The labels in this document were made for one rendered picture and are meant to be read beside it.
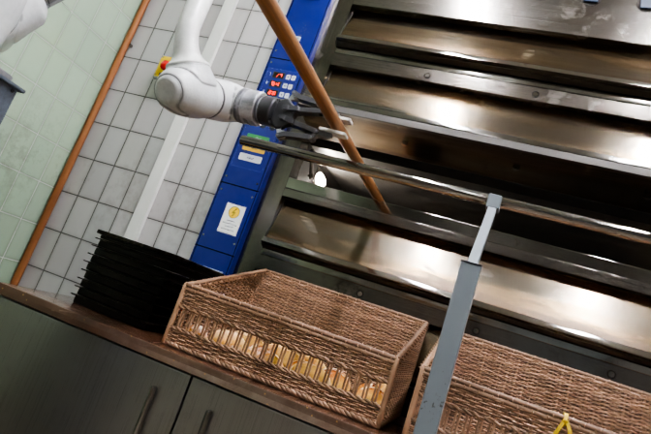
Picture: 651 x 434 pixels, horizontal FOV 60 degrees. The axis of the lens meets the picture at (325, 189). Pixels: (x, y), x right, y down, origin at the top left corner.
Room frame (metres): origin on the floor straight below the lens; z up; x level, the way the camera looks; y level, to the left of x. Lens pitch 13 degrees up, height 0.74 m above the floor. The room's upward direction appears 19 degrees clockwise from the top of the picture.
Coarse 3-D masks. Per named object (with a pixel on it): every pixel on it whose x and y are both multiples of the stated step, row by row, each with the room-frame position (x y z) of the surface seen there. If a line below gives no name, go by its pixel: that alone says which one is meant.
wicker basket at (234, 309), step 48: (192, 288) 1.39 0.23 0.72; (240, 288) 1.70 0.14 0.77; (288, 288) 1.80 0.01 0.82; (192, 336) 1.38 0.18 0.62; (240, 336) 1.35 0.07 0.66; (288, 336) 1.31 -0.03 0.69; (336, 336) 1.27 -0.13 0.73; (384, 336) 1.68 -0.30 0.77; (288, 384) 1.30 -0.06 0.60; (336, 384) 1.27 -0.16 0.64
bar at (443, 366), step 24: (240, 144) 1.56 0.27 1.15; (264, 144) 1.52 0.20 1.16; (336, 168) 1.45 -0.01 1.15; (360, 168) 1.42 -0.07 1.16; (456, 192) 1.33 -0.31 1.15; (480, 192) 1.32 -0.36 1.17; (552, 216) 1.26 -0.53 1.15; (576, 216) 1.24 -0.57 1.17; (480, 240) 1.18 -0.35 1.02; (648, 240) 1.19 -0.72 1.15; (480, 264) 1.08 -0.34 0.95; (456, 288) 1.09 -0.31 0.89; (456, 312) 1.09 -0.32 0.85; (456, 336) 1.09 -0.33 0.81; (432, 384) 1.09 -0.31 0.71; (432, 408) 1.09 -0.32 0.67; (432, 432) 1.08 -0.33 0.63
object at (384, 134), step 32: (352, 128) 1.76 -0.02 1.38; (384, 128) 1.68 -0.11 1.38; (416, 128) 1.61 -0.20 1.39; (448, 128) 1.58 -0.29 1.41; (416, 160) 1.80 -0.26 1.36; (448, 160) 1.72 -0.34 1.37; (480, 160) 1.64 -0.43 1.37; (512, 160) 1.57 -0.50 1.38; (544, 160) 1.51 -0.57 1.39; (576, 160) 1.45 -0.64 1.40; (576, 192) 1.60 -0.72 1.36; (608, 192) 1.53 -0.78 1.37; (640, 192) 1.47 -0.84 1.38
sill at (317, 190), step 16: (304, 192) 1.87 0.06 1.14; (320, 192) 1.85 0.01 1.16; (336, 192) 1.83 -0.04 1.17; (368, 208) 1.79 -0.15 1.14; (384, 208) 1.77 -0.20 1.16; (400, 208) 1.75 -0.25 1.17; (432, 224) 1.71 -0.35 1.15; (448, 224) 1.70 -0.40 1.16; (464, 224) 1.68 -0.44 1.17; (496, 240) 1.65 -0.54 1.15; (512, 240) 1.63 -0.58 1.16; (528, 240) 1.62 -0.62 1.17; (544, 256) 1.60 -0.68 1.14; (560, 256) 1.58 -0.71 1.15; (576, 256) 1.57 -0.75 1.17; (592, 256) 1.56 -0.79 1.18; (608, 272) 1.54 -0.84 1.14; (624, 272) 1.53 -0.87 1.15; (640, 272) 1.51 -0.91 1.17
